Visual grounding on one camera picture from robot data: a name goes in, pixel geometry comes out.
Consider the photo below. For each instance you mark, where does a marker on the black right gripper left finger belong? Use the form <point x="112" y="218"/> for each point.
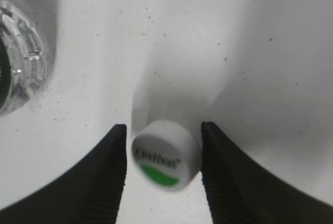
<point x="90" y="192"/>

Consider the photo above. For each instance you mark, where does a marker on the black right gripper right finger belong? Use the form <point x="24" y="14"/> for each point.
<point x="239" y="190"/>

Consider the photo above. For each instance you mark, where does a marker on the white green bottle cap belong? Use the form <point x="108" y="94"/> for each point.
<point x="167" y="154"/>

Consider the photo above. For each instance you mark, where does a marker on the clear water bottle green label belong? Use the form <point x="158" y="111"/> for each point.
<point x="28" y="52"/>

